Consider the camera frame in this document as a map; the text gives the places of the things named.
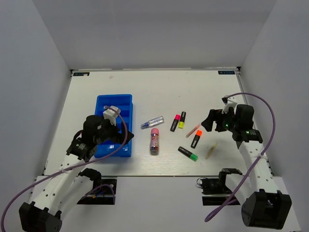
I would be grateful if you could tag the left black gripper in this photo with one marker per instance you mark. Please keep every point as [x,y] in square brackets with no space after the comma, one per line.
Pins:
[117,137]

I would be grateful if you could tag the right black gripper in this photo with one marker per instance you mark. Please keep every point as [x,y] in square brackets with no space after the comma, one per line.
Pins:
[216,114]

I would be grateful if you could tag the pink cap black highlighter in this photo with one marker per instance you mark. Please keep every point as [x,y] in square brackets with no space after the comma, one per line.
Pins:
[175,123]

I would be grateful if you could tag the pink cap crayon tube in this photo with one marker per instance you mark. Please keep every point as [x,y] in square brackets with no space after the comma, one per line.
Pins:
[154,144]

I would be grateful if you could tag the clear spray bottle blue cap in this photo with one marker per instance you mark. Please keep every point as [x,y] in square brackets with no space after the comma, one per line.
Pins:
[153,122]

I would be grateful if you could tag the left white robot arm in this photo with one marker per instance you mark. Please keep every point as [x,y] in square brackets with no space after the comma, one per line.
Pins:
[74,180]

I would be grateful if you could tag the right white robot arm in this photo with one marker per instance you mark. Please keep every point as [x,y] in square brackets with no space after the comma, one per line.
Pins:
[263,205]

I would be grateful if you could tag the slim pink highlighter pen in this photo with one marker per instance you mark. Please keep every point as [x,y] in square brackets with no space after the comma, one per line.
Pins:
[193,130]

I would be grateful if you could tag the orange cap black highlighter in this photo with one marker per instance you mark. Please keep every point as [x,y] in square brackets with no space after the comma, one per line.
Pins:
[196,139]

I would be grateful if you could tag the yellow cap black highlighter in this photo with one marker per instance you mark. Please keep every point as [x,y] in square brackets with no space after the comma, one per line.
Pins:
[182,120]

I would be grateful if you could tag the green cap black highlighter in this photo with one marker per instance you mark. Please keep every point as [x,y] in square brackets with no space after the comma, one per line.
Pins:
[187,153]

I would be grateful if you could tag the right table corner label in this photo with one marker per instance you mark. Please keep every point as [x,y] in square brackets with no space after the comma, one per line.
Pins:
[226,72]

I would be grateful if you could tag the table corner label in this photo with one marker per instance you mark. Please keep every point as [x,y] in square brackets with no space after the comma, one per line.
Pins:
[81,73]
[226,72]

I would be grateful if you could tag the left table corner label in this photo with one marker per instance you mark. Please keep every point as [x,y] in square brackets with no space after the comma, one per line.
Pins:
[81,73]

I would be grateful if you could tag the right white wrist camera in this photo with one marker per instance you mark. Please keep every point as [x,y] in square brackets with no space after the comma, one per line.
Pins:
[229,102]

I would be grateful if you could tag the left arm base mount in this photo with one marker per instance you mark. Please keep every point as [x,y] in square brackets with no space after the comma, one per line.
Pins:
[103,193]

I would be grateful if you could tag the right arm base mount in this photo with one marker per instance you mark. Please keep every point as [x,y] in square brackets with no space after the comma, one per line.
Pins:
[213,194]

